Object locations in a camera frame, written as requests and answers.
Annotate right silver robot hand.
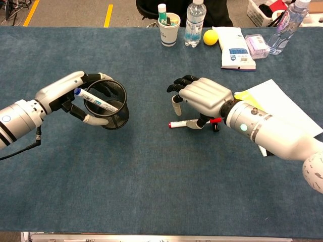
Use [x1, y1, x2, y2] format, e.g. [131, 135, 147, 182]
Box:
[166, 75, 234, 130]

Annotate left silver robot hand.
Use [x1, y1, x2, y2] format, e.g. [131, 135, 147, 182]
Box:
[34, 71, 114, 126]

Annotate blue-capped white marker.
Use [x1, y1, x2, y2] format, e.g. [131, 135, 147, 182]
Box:
[74, 87, 124, 116]

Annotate red-capped white marker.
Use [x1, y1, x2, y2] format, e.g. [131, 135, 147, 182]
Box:
[168, 117, 223, 129]

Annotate black pen cup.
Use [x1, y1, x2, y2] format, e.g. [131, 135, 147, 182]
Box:
[83, 79, 130, 130]

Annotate white wet wipes pack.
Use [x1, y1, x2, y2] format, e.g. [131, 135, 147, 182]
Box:
[211, 26, 256, 72]

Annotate yellow ball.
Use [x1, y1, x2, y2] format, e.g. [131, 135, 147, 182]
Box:
[203, 29, 218, 46]

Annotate purple clear plastic box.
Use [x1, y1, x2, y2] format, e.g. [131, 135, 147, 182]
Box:
[244, 34, 271, 60]

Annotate white paper cup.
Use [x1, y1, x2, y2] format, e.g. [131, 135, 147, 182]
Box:
[158, 12, 181, 47]

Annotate water bottle blue label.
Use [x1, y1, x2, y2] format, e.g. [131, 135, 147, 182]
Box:
[184, 0, 207, 48]

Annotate black office chair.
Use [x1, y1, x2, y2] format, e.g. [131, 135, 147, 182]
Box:
[136, 0, 234, 28]

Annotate yellow white Lexicon booklet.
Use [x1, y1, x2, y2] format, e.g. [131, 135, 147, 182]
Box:
[234, 79, 323, 138]

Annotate blue felt table cloth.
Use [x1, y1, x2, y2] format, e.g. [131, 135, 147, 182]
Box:
[0, 26, 323, 239]

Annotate white plastic basket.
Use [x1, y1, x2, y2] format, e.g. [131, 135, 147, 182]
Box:
[246, 0, 291, 28]

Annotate clear bottle purple label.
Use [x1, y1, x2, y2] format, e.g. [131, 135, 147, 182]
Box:
[266, 0, 311, 55]

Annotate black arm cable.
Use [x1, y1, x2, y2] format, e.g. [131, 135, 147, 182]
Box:
[0, 126, 42, 161]

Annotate tangled black cables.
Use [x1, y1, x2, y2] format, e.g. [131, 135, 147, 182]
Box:
[0, 0, 32, 22]

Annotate aluminium frame rail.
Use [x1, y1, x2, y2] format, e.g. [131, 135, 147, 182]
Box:
[20, 231, 293, 242]

